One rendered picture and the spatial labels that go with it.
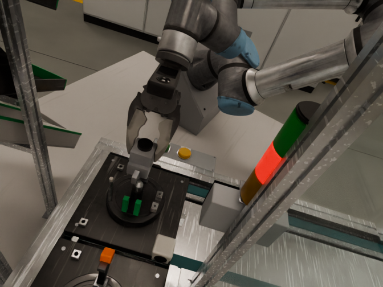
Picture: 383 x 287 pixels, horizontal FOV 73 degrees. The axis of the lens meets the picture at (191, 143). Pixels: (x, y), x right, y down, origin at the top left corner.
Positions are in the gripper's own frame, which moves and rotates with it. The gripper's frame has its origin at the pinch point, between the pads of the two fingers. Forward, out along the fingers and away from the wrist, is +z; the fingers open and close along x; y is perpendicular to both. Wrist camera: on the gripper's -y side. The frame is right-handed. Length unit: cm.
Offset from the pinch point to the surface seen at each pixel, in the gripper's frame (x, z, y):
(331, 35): -138, -162, 253
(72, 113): 35, 0, 46
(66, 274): 6.8, 26.6, -3.1
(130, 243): -2.7, 20.7, 3.9
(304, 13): -96, -170, 244
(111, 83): 30, -16, 65
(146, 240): -5.8, 19.5, 5.3
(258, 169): -16.8, -5.0, -19.9
